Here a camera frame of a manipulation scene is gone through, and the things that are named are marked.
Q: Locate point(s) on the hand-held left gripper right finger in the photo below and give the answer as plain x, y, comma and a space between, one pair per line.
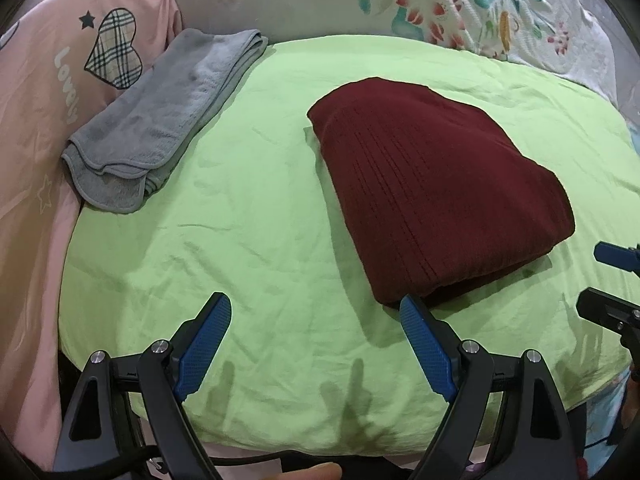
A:
425, 345

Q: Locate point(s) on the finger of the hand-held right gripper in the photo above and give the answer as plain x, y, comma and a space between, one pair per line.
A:
602, 307
617, 257

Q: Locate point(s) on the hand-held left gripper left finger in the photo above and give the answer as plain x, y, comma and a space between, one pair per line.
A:
205, 345

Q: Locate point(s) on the maroon knit sweater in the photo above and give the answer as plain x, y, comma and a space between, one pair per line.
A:
425, 175

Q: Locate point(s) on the light green bed sheet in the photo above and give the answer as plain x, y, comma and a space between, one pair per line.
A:
250, 235

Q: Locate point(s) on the grey folded towel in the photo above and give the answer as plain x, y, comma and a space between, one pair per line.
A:
160, 110

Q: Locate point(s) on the pink printed bed sheet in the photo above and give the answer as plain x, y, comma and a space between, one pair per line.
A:
40, 160

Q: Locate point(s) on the white floral quilt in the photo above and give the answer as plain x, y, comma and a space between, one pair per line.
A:
300, 0

